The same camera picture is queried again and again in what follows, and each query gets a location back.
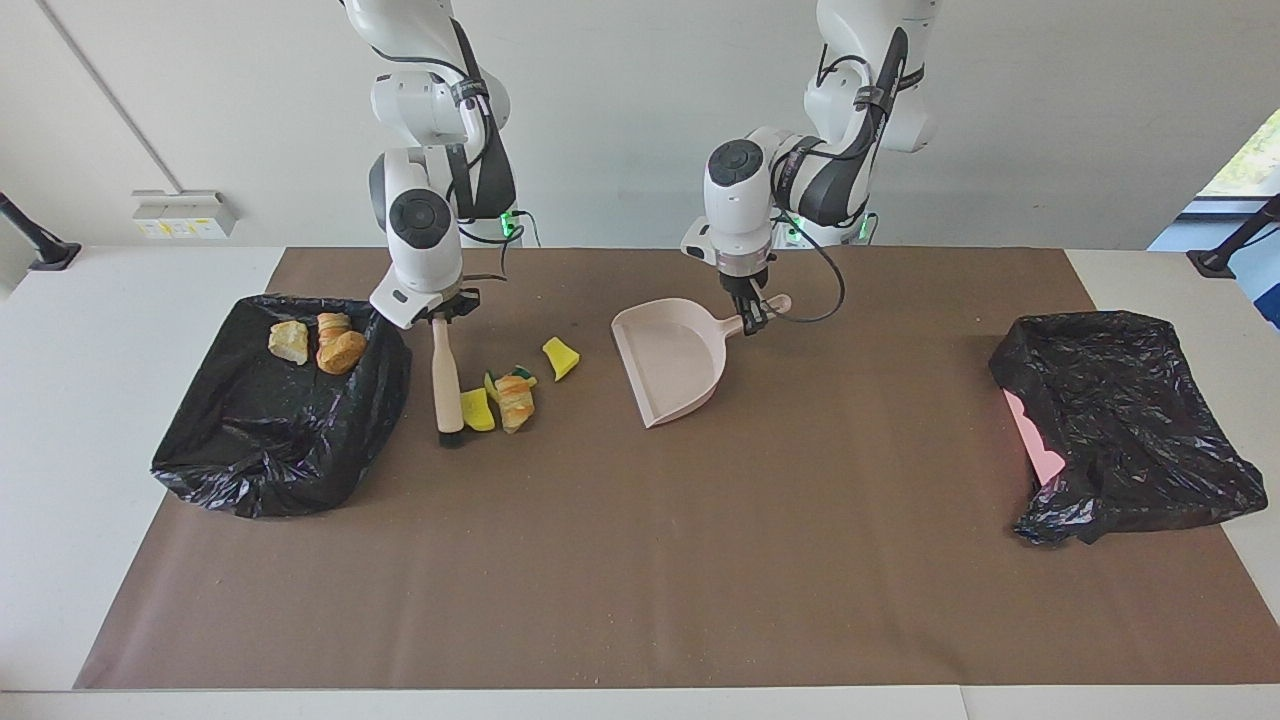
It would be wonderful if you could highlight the brown paper table mat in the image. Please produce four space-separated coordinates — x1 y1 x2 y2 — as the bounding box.
75 247 1280 691

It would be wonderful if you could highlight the white wall socket box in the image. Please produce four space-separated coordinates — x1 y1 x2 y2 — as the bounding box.
132 190 239 239

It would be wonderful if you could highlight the pink plastic bin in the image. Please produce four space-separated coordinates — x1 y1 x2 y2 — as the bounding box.
1003 390 1067 487

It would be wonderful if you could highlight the pale green trash piece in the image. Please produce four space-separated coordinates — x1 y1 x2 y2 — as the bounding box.
268 320 309 365

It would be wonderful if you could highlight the black stand with clamp foot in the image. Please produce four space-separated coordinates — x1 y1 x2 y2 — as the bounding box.
0 190 83 272
1187 193 1280 279

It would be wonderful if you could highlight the left black-bagged bin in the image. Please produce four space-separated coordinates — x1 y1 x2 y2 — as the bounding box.
151 294 413 519

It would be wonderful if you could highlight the black left arm wrist cable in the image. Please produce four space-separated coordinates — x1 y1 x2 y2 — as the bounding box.
772 208 848 325

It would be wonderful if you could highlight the beige plastic dustpan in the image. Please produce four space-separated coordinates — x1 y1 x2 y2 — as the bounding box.
611 294 793 429

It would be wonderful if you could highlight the black plastic trash bag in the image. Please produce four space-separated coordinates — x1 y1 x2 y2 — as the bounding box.
989 310 1269 546

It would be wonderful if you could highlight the striped orange croissant toy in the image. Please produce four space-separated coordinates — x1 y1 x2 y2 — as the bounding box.
494 372 536 435

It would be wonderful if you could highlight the window with green view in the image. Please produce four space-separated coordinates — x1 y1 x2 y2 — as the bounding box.
1195 105 1280 201

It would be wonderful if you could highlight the brown bread roll toy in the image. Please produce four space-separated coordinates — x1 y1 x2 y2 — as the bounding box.
316 330 368 376

